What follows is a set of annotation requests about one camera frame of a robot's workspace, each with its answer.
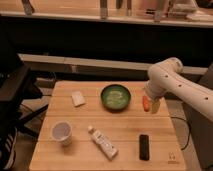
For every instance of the orange carrot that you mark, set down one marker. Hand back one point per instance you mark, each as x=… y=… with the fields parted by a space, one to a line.
x=146 y=103

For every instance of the green ceramic bowl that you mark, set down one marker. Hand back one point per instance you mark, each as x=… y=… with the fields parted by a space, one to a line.
x=115 y=97

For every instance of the black remote control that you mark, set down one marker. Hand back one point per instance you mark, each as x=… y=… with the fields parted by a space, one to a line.
x=144 y=147

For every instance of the dark chair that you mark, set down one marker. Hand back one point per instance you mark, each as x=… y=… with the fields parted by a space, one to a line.
x=17 y=83

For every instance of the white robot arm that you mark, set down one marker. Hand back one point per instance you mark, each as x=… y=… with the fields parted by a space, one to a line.
x=164 y=77

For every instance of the white tube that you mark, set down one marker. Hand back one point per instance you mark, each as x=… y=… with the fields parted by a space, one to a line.
x=102 y=142

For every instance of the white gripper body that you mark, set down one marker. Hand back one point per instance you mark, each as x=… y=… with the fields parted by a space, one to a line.
x=154 y=92

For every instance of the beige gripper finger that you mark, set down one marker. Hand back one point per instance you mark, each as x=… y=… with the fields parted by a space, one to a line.
x=155 y=105

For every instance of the white rectangular block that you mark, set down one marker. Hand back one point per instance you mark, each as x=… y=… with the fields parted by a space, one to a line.
x=78 y=98

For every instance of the white plastic cup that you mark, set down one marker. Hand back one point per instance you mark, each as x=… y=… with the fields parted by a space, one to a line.
x=61 y=132

